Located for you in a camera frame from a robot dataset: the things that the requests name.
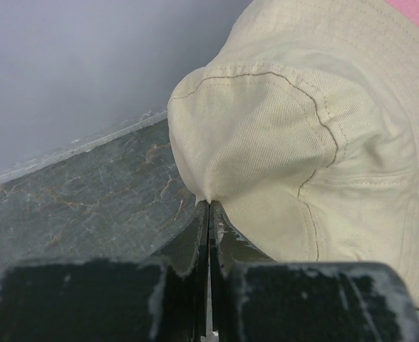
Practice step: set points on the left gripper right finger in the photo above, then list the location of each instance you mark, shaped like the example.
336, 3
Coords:
243, 282

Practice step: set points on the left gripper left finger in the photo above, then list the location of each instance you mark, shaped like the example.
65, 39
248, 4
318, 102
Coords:
180, 304

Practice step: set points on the beige bucket hat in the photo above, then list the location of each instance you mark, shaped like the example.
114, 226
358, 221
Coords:
305, 127

